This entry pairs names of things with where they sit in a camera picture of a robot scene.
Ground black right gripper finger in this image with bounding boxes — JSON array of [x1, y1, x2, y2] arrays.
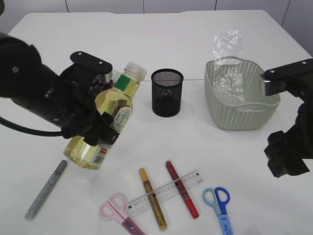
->
[[264, 131, 309, 178]]

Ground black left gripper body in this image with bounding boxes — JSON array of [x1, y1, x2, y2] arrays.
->
[[46, 65, 103, 139]]

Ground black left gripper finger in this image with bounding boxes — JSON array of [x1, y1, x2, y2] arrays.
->
[[83, 112, 119, 146]]

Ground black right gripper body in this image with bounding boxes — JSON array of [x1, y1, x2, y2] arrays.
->
[[286, 76, 313, 162]]

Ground purple artificial grape bunch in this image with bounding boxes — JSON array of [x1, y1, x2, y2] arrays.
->
[[90, 79, 113, 95]]

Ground yellow oil bottle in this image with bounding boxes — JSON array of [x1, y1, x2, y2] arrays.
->
[[64, 62, 147, 170]]

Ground blue scissors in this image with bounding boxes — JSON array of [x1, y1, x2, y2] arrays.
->
[[202, 187, 233, 235]]

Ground clear crinkled plastic sheet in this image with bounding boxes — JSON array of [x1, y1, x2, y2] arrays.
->
[[212, 29, 245, 105]]

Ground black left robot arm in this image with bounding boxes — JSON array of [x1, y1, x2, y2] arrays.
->
[[0, 33, 119, 146]]

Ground frosted wavy glass plate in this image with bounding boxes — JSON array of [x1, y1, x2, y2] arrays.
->
[[95, 70, 121, 86]]

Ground red glitter pen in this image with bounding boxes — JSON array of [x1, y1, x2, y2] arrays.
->
[[165, 161, 199, 219]]

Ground gold glitter pen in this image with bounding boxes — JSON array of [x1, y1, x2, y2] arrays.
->
[[139, 168, 168, 231]]

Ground clear plastic ruler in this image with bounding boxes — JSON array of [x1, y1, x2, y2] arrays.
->
[[126, 171, 205, 217]]

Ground grey-green woven plastic basket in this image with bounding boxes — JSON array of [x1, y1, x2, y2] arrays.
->
[[204, 59, 280, 130]]

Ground silver glitter pen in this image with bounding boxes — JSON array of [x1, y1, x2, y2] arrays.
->
[[24, 160, 67, 222]]

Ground black mesh pen holder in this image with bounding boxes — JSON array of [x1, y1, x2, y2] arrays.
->
[[151, 69, 184, 118]]

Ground pink scissors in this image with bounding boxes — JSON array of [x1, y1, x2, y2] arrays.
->
[[98, 193, 145, 235]]

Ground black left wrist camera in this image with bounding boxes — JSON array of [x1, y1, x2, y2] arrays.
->
[[70, 51, 113, 82]]

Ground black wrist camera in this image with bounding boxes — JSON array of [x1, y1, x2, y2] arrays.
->
[[260, 58, 313, 99], [70, 51, 113, 82]]

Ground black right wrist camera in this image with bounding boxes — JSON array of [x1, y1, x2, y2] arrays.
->
[[260, 58, 313, 99]]

